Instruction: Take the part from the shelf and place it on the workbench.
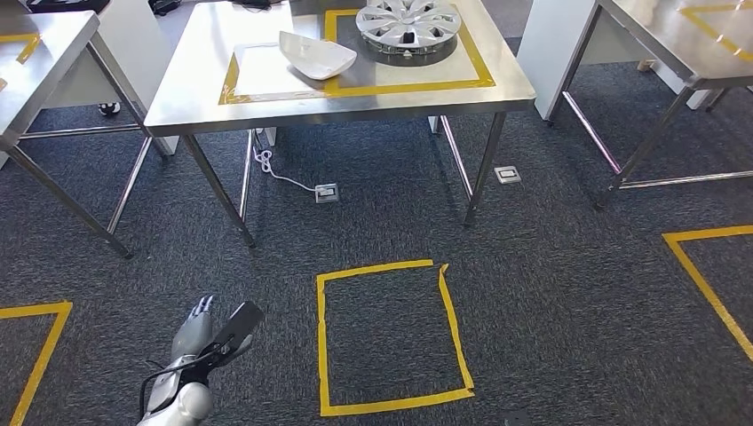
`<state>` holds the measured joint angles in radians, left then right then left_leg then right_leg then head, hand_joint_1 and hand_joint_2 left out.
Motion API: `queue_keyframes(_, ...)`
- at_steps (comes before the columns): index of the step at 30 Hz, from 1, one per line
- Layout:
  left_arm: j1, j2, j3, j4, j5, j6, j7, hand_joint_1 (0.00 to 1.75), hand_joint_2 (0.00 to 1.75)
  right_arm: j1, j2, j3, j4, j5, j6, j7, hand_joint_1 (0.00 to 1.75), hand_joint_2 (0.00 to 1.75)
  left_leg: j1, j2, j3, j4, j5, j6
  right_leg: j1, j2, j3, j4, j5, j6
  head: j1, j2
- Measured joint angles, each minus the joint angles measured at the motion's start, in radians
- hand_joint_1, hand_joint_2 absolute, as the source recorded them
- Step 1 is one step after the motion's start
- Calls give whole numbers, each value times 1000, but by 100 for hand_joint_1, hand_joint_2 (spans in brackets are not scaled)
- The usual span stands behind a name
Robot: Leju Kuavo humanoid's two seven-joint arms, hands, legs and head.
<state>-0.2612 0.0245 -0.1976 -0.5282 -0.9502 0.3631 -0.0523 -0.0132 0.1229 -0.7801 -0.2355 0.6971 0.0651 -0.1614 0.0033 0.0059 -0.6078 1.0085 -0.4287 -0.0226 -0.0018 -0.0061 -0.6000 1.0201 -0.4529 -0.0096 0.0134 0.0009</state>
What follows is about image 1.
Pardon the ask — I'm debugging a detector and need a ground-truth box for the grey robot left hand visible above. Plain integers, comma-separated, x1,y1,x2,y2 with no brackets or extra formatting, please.
169,295,215,362

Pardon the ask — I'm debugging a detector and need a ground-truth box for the white moulded plastic part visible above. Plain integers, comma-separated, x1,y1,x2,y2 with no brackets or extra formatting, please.
278,30,359,82

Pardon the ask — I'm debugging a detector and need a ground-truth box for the steel workbench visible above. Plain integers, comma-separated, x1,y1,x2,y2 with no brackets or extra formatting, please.
0,10,171,260
142,0,537,249
547,0,753,211

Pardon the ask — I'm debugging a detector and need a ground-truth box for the yellow floor tape square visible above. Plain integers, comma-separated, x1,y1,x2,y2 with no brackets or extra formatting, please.
0,301,74,426
662,225,753,363
315,259,476,418

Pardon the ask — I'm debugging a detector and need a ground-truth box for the white partition panel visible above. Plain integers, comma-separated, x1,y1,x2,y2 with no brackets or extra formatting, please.
516,0,716,122
41,0,180,157

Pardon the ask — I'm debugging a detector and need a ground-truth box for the black equipment case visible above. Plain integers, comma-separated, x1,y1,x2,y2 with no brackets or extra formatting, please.
26,0,112,14

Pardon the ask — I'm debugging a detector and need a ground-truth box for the silver wheel hubcap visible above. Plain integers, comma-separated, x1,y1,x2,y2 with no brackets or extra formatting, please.
354,0,463,57

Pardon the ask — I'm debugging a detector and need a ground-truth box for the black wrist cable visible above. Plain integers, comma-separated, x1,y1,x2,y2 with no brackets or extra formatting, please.
138,341,236,413

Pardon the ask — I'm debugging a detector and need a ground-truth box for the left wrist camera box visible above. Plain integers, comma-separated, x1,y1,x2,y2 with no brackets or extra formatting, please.
202,301,266,368

